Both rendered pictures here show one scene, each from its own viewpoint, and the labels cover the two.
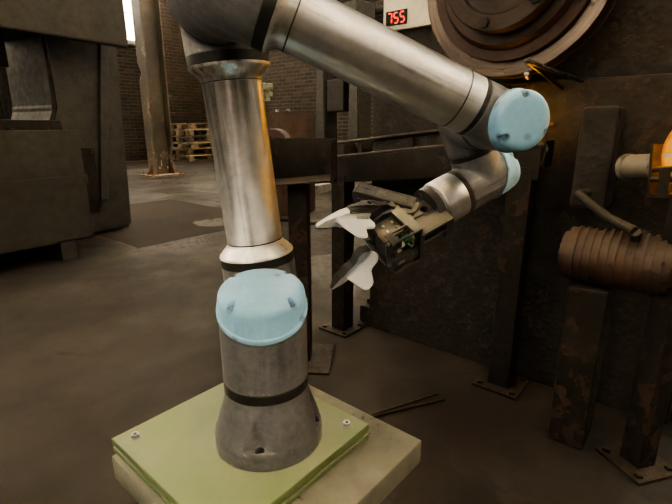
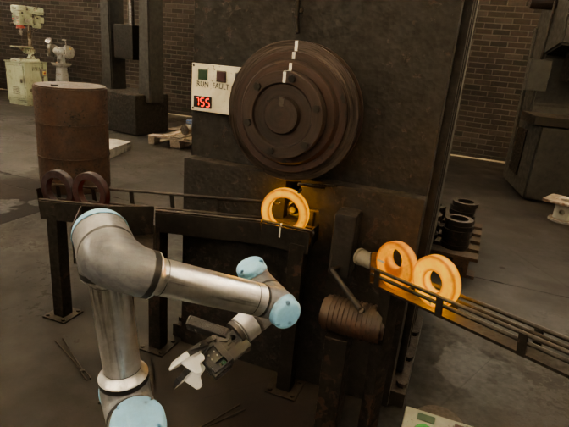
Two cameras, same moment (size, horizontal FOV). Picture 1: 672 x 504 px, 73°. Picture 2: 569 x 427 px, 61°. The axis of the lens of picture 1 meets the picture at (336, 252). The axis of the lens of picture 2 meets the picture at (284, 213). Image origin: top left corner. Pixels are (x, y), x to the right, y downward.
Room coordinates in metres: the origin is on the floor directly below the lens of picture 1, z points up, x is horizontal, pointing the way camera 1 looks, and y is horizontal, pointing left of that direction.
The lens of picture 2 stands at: (-0.33, 0.12, 1.32)
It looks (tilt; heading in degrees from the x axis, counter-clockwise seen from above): 19 degrees down; 340
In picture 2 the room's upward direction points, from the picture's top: 5 degrees clockwise
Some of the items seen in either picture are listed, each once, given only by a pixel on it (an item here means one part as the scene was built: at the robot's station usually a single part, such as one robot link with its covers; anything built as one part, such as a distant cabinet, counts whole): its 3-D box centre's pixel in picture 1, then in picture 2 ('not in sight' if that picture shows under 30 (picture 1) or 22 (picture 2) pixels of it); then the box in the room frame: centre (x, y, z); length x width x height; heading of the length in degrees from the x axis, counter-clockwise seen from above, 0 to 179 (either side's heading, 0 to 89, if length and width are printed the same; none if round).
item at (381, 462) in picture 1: (270, 458); not in sight; (0.56, 0.10, 0.28); 0.32 x 0.32 x 0.04; 49
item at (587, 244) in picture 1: (603, 343); (346, 368); (0.96, -0.62, 0.27); 0.22 x 0.13 x 0.53; 50
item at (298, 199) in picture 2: not in sight; (284, 212); (1.27, -0.45, 0.75); 0.18 x 0.03 x 0.18; 51
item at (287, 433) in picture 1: (267, 403); not in sight; (0.56, 0.10, 0.37); 0.15 x 0.15 x 0.10
